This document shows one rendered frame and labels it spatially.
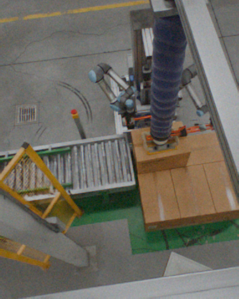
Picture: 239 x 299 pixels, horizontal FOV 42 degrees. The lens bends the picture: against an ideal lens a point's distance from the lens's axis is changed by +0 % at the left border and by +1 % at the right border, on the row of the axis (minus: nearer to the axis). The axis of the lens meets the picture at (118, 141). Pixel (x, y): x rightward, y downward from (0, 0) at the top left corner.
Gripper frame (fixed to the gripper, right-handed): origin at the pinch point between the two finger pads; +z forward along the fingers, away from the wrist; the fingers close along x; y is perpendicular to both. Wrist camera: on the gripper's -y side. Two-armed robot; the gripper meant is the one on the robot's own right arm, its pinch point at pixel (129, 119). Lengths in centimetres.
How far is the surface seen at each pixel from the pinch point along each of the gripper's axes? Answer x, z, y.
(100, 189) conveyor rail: -57, 49, -48
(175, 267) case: -157, 8, 13
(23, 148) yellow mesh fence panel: -68, -102, -85
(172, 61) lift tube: -39, -131, 31
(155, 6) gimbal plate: -39, -179, 18
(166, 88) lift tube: -39, -101, 28
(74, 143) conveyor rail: 9, 48, -72
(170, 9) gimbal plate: -43, -178, 25
